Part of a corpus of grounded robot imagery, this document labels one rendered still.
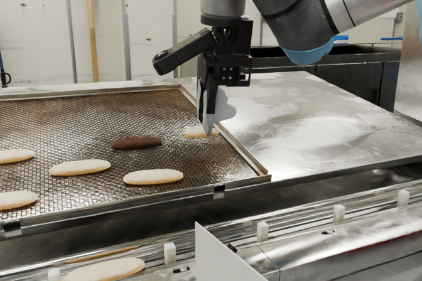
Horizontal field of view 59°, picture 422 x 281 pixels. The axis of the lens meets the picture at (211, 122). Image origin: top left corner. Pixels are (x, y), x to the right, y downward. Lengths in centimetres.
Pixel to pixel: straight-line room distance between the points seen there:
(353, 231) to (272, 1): 35
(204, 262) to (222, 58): 42
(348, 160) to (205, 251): 56
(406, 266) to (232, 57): 41
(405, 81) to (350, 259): 64
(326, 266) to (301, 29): 33
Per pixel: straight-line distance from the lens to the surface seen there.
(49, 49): 413
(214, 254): 26
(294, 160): 74
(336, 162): 77
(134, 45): 390
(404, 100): 110
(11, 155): 73
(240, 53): 66
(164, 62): 63
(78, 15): 413
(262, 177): 65
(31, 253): 65
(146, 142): 74
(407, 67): 109
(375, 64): 300
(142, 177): 63
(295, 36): 57
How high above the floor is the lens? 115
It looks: 15 degrees down
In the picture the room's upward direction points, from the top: straight up
